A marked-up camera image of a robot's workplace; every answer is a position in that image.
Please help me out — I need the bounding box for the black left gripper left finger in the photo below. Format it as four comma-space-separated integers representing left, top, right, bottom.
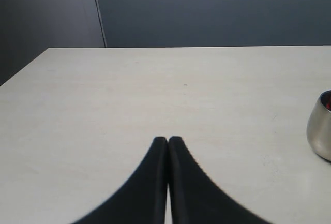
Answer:
76, 137, 168, 223

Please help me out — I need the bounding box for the steel cup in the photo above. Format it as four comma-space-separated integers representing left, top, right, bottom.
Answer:
306, 90, 330, 161

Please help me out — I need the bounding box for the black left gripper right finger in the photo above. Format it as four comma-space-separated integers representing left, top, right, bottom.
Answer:
168, 136, 268, 223

